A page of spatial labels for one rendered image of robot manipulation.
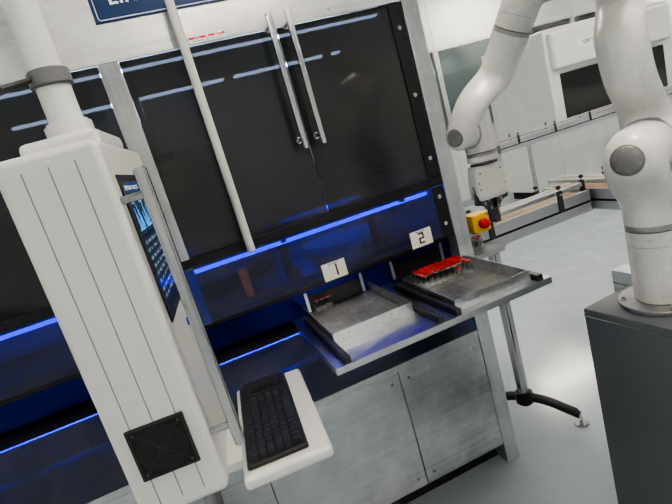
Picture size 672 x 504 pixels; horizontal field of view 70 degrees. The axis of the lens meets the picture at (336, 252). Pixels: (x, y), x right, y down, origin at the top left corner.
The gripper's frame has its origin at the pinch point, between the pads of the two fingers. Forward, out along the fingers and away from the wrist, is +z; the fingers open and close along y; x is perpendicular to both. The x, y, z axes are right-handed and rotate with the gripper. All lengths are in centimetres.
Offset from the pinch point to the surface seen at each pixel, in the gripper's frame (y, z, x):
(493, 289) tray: 7.2, 20.2, 2.4
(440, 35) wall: -322, -130, -495
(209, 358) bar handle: 86, 2, 21
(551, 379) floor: -61, 110, -68
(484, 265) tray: -5.7, 20.9, -19.4
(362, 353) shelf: 50, 22, 3
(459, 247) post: -7.0, 16.7, -34.8
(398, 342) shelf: 40.6, 22.4, 5.1
